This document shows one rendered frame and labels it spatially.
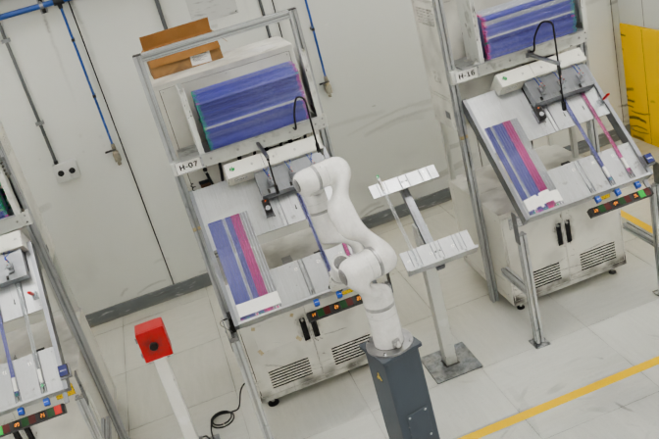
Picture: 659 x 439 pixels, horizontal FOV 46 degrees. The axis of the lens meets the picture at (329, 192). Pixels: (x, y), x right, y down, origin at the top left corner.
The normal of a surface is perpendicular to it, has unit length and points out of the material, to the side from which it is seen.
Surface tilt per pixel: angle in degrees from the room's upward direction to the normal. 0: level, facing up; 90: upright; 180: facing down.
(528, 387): 0
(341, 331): 90
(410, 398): 90
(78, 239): 90
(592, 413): 0
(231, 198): 44
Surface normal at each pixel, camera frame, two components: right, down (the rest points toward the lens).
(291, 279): 0.01, -0.43
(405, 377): 0.48, 0.22
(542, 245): 0.27, 0.31
